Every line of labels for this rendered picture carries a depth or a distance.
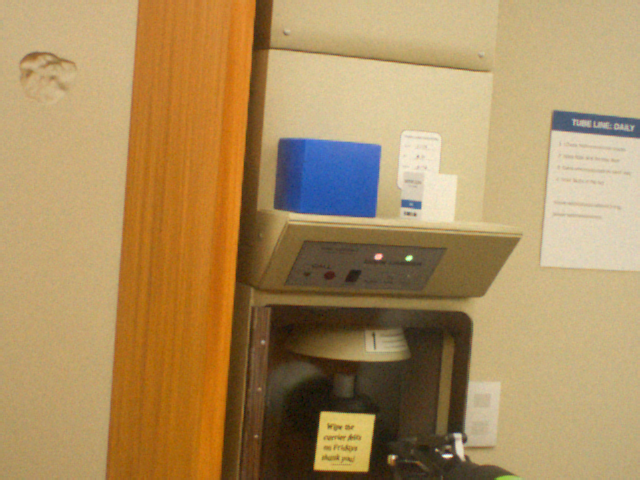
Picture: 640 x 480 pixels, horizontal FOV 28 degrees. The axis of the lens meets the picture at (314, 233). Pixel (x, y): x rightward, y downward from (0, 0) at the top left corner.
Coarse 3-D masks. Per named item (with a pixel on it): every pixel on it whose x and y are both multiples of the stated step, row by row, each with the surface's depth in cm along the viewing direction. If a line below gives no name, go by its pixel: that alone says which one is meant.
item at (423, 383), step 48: (288, 336) 165; (336, 336) 167; (384, 336) 169; (432, 336) 172; (288, 384) 165; (336, 384) 167; (384, 384) 170; (432, 384) 172; (288, 432) 166; (384, 432) 170; (432, 432) 173
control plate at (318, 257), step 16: (304, 256) 158; (320, 256) 159; (336, 256) 159; (352, 256) 160; (368, 256) 161; (384, 256) 161; (400, 256) 162; (416, 256) 163; (432, 256) 163; (320, 272) 161; (336, 272) 162; (368, 272) 163; (384, 272) 164; (400, 272) 164; (416, 272) 165; (432, 272) 166; (352, 288) 165; (368, 288) 166; (384, 288) 166; (400, 288) 167; (416, 288) 168
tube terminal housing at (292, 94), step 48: (288, 96) 163; (336, 96) 166; (384, 96) 168; (432, 96) 171; (480, 96) 173; (384, 144) 169; (480, 144) 174; (384, 192) 169; (480, 192) 174; (240, 240) 169; (240, 288) 168; (240, 336) 166; (240, 384) 165; (240, 432) 165
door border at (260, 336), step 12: (264, 312) 163; (264, 324) 163; (252, 336) 163; (264, 336) 163; (252, 348) 163; (264, 348) 164; (264, 360) 164; (252, 372) 163; (264, 372) 164; (252, 384) 163; (264, 384) 164; (252, 396) 164; (264, 396) 164; (252, 408) 164; (252, 420) 164; (252, 432) 164; (252, 444) 164; (252, 456) 164; (252, 468) 164
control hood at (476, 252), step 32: (256, 224) 163; (288, 224) 153; (320, 224) 154; (352, 224) 156; (384, 224) 157; (416, 224) 158; (448, 224) 160; (480, 224) 167; (256, 256) 162; (288, 256) 158; (448, 256) 164; (480, 256) 165; (288, 288) 163; (320, 288) 164; (448, 288) 169; (480, 288) 171
